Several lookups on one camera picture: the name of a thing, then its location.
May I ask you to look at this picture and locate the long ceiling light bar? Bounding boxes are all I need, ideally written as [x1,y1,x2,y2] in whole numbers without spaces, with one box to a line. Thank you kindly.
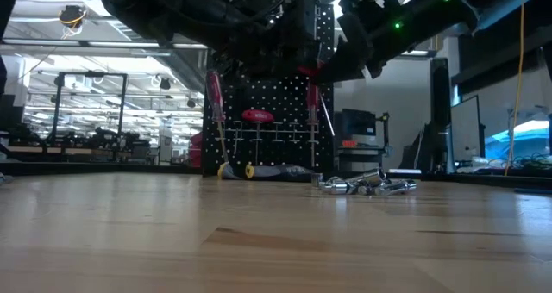
[0,36,209,57]

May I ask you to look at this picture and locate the black frame robot station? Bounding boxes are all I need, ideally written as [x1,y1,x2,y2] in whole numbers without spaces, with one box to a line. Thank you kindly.
[51,71,129,150]

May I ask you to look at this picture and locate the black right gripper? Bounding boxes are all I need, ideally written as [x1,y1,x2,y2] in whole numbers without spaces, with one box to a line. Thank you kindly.
[318,0,416,84]

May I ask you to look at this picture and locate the black tower column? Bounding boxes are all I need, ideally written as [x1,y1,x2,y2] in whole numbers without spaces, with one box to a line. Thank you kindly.
[430,58,453,174]

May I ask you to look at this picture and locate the red-handled pliers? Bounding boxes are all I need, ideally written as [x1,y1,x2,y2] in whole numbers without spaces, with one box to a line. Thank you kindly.
[216,116,323,145]

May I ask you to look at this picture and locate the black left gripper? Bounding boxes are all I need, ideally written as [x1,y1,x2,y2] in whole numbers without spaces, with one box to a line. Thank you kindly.
[215,0,323,77]

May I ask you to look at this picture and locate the yellow grey tool at rack base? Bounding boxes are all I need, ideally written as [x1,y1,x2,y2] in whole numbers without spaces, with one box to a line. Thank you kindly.
[244,163,315,183]

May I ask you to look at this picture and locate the black metal pegboard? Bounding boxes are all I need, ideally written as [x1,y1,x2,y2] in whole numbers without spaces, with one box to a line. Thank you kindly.
[201,2,336,177]

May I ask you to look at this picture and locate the black monitor desk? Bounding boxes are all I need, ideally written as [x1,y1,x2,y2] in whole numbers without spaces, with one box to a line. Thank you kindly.
[336,146,389,170]

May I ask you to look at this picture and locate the red rounded object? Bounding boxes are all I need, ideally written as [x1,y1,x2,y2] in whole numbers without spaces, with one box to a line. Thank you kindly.
[189,131,204,168]

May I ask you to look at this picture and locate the black ceiling device yellow cable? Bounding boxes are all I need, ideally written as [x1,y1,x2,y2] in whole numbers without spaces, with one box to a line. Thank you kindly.
[58,4,88,32]

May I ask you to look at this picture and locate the tangled cables pile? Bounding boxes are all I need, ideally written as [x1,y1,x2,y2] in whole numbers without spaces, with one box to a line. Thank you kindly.
[456,153,552,173]

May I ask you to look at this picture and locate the grey black work glove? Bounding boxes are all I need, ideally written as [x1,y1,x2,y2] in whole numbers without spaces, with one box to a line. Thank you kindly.
[216,162,245,181]

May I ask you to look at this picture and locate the red handled pliers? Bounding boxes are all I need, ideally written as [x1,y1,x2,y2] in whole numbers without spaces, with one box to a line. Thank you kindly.
[297,64,336,170]

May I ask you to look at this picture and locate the cluttered background workbench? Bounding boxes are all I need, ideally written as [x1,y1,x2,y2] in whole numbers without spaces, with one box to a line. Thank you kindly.
[0,127,152,163]

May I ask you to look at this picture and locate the black aluminium table frame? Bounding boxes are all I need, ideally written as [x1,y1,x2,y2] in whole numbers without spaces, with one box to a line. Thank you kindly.
[0,159,552,187]

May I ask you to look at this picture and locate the translucent red handled screwdriver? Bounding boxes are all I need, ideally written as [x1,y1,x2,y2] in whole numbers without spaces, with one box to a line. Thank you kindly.
[205,71,230,167]

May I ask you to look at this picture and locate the silver ceiling duct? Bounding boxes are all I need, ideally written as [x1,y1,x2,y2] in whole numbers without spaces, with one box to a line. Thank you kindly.
[107,16,208,94]

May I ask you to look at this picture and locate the white upright panel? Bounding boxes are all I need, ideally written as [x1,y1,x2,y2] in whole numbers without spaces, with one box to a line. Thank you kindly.
[450,95,487,174]

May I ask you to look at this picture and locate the blue cover sheet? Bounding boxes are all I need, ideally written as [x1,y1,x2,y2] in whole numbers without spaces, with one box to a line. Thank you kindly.
[485,119,552,160]

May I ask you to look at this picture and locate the black computer monitor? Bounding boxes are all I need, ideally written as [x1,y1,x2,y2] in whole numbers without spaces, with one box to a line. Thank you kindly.
[340,109,377,137]

